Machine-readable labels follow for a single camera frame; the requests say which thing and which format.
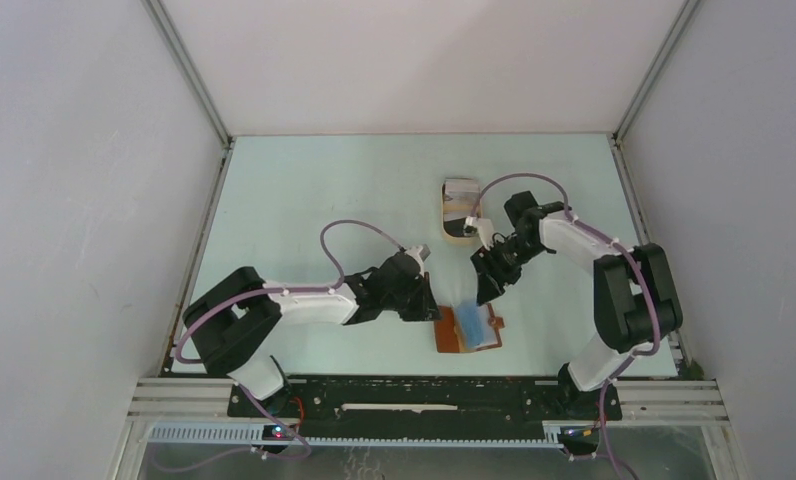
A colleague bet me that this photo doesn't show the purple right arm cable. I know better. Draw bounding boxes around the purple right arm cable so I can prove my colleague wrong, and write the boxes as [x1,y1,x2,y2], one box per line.
[467,172,664,359]

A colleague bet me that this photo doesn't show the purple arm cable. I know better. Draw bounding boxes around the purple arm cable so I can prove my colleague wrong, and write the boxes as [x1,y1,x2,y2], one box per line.
[173,219,413,366]
[467,172,664,359]

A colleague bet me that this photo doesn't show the brown leather card holder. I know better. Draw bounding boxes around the brown leather card holder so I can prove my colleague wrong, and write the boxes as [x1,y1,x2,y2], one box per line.
[434,301,505,354]

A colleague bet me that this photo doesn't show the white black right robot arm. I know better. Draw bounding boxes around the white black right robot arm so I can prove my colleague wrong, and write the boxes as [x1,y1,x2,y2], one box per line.
[463,191,683,418]

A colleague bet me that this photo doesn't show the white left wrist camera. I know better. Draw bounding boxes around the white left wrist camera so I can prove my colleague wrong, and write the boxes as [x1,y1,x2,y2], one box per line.
[402,244,430,276]

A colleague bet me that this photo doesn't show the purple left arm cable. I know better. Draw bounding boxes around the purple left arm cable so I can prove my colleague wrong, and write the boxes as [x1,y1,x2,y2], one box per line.
[173,219,413,366]

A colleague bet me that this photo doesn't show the aluminium frame rail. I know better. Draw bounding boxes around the aluminium frame rail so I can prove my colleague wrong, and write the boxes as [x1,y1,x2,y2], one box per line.
[126,377,731,452]

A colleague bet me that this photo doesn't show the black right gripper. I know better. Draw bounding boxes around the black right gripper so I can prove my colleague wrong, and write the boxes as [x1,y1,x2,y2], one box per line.
[471,235,548,305]

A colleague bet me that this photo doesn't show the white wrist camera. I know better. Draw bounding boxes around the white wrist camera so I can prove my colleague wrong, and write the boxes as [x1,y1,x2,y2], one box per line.
[402,244,430,276]
[463,216,495,250]

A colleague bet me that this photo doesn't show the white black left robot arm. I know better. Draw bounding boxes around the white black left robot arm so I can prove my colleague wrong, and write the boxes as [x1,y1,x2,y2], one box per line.
[183,251,442,417]

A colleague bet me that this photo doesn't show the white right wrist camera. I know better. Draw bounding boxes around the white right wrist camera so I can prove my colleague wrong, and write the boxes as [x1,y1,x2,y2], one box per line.
[463,216,495,250]

